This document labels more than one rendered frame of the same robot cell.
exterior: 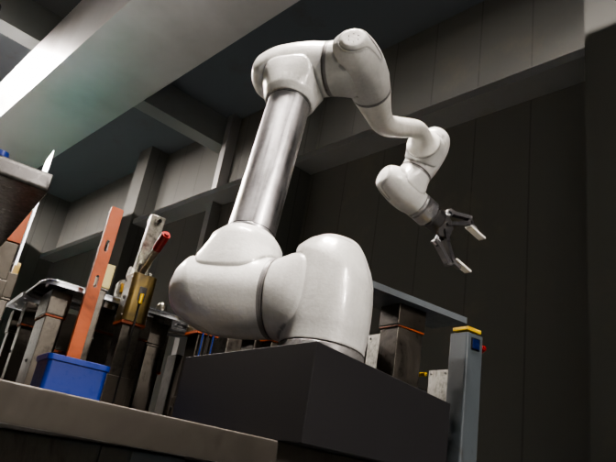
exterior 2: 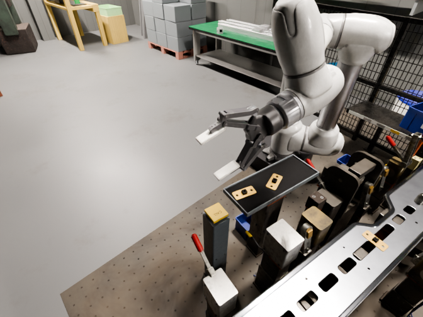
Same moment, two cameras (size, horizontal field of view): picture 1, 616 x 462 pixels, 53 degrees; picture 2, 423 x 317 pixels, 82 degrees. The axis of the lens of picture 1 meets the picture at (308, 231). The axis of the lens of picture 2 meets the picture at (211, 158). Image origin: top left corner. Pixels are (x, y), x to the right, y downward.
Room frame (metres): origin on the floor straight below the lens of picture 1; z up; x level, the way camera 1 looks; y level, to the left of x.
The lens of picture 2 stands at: (2.34, -0.56, 1.82)
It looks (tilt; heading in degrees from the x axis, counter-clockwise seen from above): 40 degrees down; 178
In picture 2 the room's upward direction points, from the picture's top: straight up
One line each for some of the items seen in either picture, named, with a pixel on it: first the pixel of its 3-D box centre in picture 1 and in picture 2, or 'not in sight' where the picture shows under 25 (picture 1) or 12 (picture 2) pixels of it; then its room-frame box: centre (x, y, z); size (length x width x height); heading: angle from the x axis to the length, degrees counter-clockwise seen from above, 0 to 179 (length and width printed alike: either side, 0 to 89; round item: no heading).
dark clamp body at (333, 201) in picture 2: not in sight; (313, 222); (1.68, -0.07, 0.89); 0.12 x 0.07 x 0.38; 32
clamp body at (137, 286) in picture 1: (124, 348); (379, 185); (1.45, 0.37, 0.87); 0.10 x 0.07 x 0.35; 32
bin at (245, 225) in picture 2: not in sight; (248, 224); (1.58, -0.34, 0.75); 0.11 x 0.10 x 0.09; 122
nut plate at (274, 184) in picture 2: not in sight; (274, 180); (1.69, -0.30, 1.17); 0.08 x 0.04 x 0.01; 147
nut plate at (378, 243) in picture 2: not in sight; (375, 239); (1.85, 0.07, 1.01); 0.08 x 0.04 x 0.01; 31
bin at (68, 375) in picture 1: (66, 386); (345, 165); (1.14, 0.37, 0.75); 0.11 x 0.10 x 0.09; 122
